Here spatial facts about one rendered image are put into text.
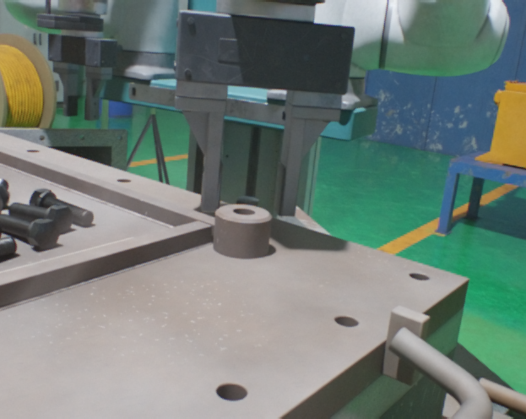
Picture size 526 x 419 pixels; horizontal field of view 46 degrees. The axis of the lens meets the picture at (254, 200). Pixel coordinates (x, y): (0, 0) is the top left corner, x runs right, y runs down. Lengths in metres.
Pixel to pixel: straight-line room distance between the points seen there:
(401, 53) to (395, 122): 8.69
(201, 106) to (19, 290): 0.20
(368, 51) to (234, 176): 0.56
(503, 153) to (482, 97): 4.02
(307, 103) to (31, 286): 0.25
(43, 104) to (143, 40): 5.46
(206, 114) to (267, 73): 0.06
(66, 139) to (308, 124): 1.23
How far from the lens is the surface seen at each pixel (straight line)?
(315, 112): 0.48
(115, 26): 1.46
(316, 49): 0.47
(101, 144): 1.70
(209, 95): 0.47
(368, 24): 1.19
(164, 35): 1.45
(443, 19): 1.16
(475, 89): 9.44
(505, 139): 5.43
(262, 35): 0.46
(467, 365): 0.65
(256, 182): 1.56
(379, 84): 9.98
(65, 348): 0.31
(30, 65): 6.88
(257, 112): 1.26
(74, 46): 1.21
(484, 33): 1.20
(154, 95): 1.40
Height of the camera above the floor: 1.51
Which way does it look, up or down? 15 degrees down
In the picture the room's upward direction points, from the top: 5 degrees clockwise
